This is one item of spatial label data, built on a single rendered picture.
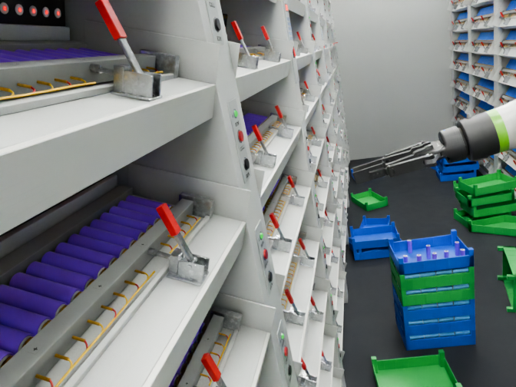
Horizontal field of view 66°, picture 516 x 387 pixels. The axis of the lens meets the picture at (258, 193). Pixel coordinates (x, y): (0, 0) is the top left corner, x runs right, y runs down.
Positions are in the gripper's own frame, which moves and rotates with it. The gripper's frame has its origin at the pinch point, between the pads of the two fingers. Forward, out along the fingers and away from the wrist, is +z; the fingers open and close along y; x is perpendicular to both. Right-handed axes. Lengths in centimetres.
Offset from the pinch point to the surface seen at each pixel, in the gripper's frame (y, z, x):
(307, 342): 2, 33, -45
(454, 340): 65, -7, -109
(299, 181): 29.9, 23.5, -5.5
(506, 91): 240, -96, -50
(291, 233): -4.6, 21.9, -7.7
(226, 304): -40.1, 25.5, -1.5
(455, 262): 66, -17, -70
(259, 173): -30.3, 14.6, 15.1
